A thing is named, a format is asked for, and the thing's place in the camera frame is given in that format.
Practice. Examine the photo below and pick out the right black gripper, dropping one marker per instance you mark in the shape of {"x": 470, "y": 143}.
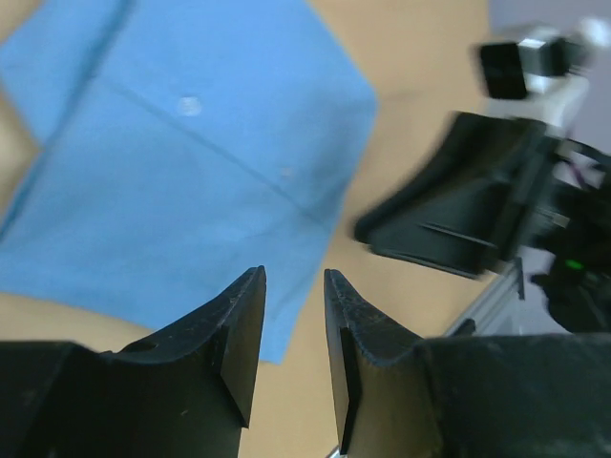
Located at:
{"x": 466, "y": 211}

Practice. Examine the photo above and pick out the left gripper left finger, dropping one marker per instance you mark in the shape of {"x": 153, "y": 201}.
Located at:
{"x": 183, "y": 391}

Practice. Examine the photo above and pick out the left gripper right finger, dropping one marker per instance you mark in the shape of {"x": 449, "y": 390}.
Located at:
{"x": 396, "y": 394}

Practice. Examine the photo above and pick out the light blue long sleeve shirt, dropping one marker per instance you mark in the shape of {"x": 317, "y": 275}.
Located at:
{"x": 182, "y": 142}

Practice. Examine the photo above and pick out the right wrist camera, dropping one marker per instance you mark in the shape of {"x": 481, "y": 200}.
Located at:
{"x": 538, "y": 72}

